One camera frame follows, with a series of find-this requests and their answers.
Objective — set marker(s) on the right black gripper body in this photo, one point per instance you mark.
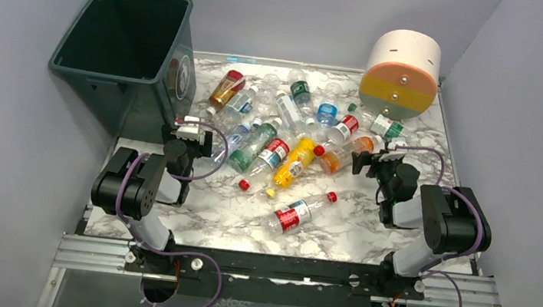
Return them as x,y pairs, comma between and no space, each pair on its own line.
373,164

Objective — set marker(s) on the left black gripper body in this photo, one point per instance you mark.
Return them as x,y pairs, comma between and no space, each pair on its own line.
190,142

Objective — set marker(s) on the yellow juice bottle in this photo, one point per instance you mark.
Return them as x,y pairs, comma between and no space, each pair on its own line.
295,164

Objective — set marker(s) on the clear bottle grey blue label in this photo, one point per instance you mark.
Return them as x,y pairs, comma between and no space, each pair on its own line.
236,108

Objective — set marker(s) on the clear bottle red blue label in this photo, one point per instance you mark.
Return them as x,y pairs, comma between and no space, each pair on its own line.
256,176

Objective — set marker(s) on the clear bottle red label foreground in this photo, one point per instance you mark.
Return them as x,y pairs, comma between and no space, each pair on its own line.
299,212

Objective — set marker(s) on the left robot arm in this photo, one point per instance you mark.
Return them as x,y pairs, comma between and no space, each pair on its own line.
132,182

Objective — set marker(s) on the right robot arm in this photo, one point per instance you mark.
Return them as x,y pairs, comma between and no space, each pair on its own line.
450,218

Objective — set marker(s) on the dark green plastic bin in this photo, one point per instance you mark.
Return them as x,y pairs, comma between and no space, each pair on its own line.
131,62

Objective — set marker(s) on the orange juice bottle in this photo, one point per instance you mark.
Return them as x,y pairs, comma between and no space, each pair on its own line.
333,158

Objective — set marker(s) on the clear bottle red cap right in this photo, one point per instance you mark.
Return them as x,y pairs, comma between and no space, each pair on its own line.
342,131

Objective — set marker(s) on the clear bottle blue label slim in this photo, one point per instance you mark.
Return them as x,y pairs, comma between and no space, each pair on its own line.
235,137

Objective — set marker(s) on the clear bottle green white label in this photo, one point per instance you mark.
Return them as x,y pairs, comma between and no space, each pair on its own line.
379,124

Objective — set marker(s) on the green tea bottle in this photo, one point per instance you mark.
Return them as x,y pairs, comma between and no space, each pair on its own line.
242,158

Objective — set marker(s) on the clear bottle blue wrap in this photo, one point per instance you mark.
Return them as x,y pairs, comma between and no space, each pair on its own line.
328,109

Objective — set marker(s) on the amber bottle red label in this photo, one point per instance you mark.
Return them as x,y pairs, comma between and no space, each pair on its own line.
226,89

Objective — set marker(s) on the white cylinder with coloured face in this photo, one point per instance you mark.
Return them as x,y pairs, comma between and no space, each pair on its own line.
401,77

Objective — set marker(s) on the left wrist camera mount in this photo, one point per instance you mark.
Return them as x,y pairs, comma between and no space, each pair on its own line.
188,129

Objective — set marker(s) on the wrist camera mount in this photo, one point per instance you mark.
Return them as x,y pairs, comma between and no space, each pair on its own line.
391,150
188,129

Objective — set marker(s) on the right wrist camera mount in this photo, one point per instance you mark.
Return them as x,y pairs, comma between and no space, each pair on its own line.
391,150

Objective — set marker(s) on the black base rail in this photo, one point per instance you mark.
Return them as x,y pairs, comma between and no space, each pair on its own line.
270,279

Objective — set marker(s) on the aluminium frame rail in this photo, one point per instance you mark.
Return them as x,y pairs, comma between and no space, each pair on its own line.
97,254

